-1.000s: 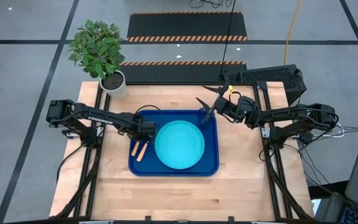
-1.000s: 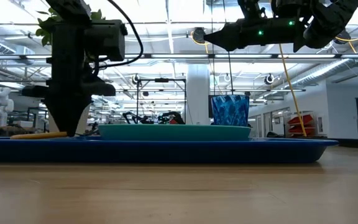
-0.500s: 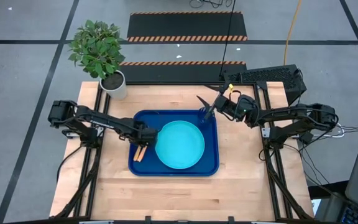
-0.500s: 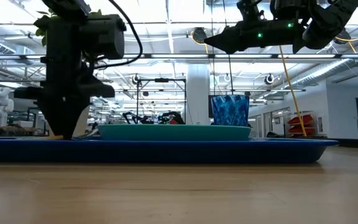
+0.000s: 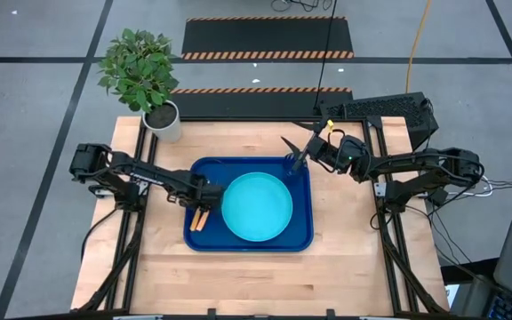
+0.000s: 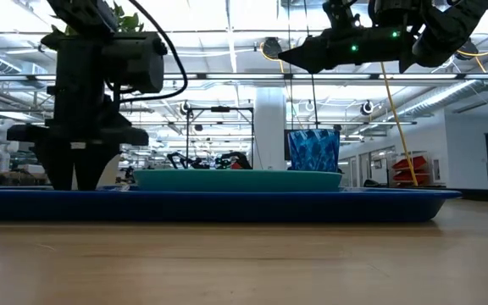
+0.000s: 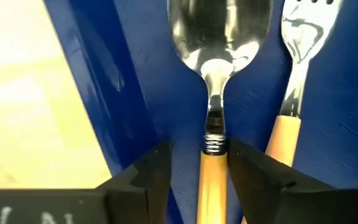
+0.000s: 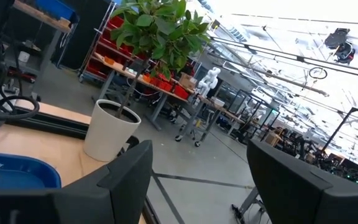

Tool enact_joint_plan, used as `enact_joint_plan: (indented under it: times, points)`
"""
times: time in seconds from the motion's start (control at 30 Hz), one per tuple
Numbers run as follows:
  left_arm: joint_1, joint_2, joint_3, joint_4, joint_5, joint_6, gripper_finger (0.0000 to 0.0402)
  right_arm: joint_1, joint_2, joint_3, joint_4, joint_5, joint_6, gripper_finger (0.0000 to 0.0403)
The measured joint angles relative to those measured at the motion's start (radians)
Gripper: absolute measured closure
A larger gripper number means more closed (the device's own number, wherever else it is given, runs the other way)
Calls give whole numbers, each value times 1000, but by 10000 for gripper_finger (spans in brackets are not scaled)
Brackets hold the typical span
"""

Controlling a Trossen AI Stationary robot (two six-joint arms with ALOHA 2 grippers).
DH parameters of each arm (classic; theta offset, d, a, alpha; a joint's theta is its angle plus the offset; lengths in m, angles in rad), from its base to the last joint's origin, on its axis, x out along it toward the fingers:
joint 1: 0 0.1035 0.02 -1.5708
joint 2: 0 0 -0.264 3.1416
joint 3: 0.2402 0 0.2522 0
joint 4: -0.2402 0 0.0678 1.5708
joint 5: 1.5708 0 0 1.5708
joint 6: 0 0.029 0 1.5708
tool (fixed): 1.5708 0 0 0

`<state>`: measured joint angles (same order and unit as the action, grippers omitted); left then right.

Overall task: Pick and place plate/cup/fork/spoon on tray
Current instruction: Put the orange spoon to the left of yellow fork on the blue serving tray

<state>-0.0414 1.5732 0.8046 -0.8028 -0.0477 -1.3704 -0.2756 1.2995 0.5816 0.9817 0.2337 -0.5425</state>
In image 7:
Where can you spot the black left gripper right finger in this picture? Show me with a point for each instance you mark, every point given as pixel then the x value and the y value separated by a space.
pixel 266 199

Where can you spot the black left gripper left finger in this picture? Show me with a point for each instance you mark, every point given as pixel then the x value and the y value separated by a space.
pixel 148 193

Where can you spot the blue plastic tray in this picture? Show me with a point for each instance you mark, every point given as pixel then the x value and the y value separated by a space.
pixel 154 77

